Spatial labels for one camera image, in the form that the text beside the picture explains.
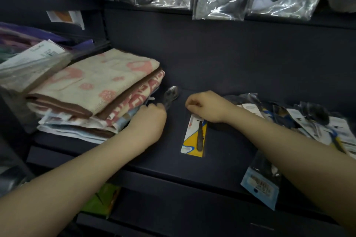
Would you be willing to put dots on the person's left hand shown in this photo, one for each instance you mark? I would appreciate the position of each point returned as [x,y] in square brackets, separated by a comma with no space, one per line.
[147,125]

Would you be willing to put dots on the packaged metal spoon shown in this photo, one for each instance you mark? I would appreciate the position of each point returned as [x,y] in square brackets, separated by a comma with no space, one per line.
[170,95]

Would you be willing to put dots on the person's right forearm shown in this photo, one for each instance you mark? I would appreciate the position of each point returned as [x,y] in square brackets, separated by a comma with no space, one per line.
[292,156]

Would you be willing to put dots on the person's left fingers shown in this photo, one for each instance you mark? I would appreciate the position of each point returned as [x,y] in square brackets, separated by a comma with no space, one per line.
[155,106]

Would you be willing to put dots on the red patterned folded towel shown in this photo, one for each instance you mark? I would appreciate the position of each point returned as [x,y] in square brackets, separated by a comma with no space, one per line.
[133,98]

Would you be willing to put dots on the blue label clear packet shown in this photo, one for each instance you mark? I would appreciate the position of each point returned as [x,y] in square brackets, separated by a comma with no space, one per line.
[261,181]

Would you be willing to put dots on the person's left forearm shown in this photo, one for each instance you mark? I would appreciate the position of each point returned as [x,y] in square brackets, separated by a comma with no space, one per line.
[69,184]

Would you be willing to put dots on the purple folded cloth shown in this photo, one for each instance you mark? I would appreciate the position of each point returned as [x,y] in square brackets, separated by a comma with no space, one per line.
[33,34]

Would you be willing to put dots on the pile of cutlery packets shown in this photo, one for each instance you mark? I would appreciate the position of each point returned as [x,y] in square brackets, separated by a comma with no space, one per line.
[300,123]

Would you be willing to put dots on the yellow card tool packet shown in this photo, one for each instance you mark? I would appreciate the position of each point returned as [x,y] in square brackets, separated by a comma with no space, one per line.
[192,139]

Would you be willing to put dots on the light blue folded towel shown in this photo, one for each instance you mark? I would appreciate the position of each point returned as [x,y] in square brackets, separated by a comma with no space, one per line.
[80,131]

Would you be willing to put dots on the orange and white tag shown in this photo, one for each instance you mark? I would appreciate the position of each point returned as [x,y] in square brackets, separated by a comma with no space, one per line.
[66,17]

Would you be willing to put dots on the person's right fingers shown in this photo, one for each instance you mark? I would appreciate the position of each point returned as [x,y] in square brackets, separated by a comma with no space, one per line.
[193,103]

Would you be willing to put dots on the dark display shelf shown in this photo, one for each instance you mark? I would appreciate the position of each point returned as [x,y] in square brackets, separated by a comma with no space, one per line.
[250,59]

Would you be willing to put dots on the green packet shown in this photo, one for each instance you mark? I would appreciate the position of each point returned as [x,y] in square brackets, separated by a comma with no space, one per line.
[101,199]

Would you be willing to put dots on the beige towel with pink prints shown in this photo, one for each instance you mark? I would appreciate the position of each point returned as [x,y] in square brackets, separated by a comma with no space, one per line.
[91,81]

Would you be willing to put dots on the clear packet with white label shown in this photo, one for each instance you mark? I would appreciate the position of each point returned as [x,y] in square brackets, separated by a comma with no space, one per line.
[30,67]

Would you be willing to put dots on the person's right hand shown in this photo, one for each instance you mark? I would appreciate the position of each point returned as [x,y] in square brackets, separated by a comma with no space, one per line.
[211,106]

